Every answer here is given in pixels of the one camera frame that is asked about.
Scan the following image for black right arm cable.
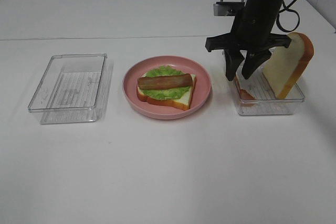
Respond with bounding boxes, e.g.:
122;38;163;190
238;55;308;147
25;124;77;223
275;0;311;33

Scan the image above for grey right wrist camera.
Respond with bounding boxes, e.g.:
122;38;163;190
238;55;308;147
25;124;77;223
213;0;245;17

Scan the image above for green lettuce leaf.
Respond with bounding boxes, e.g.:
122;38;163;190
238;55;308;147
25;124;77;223
140;66;191;100

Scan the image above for pink plate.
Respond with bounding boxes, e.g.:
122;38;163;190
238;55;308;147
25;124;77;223
123;56;212;120

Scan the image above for clear left plastic tray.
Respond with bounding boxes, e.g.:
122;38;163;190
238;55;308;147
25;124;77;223
28;53;113;124

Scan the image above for clear plastic tray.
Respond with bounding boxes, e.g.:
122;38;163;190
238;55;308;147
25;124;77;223
228;63;305;116
28;53;113;124

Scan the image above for bacon strip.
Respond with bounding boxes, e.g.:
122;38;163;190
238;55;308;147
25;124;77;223
233;75;256;107
137;73;193;90

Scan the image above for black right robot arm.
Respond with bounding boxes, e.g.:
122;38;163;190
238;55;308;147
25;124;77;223
205;0;291;81

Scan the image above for bread slice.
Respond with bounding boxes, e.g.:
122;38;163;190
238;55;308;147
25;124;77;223
136;74;197;111
262;32;314;99

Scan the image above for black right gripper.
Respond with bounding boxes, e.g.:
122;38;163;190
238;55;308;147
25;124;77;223
205;11;291;81

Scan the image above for clear right plastic tray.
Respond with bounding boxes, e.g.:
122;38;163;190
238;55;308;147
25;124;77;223
228;63;305;116

